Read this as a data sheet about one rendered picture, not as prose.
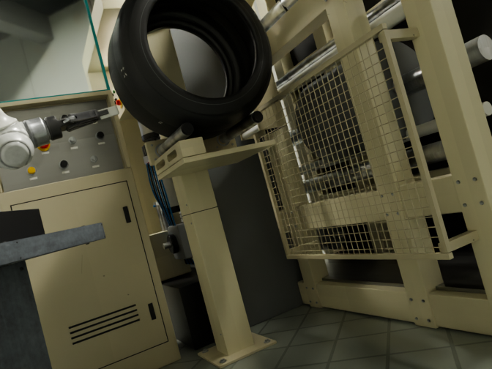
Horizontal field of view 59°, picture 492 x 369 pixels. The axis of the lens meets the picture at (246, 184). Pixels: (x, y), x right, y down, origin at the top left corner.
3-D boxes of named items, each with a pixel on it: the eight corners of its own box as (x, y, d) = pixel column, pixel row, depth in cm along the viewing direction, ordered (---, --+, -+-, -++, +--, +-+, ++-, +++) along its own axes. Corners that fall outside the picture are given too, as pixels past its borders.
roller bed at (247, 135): (241, 140, 212) (225, 83, 213) (266, 135, 219) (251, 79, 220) (259, 130, 194) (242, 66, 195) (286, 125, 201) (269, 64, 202)
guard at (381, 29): (286, 259, 201) (247, 115, 204) (290, 258, 202) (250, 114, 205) (449, 260, 121) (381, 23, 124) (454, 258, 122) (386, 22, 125)
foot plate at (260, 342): (198, 355, 194) (196, 350, 194) (249, 333, 206) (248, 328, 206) (220, 369, 170) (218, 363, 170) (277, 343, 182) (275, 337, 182)
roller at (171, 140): (154, 147, 178) (165, 144, 180) (159, 157, 178) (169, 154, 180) (179, 124, 146) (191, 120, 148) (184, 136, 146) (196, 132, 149)
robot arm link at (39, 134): (22, 125, 140) (41, 120, 142) (33, 151, 140) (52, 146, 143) (21, 117, 132) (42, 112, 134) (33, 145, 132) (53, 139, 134)
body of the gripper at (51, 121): (42, 115, 134) (72, 107, 139) (42, 122, 142) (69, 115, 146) (51, 137, 135) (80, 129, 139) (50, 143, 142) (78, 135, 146)
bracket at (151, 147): (149, 166, 178) (143, 143, 178) (235, 148, 196) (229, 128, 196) (151, 165, 175) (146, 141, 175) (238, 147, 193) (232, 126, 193)
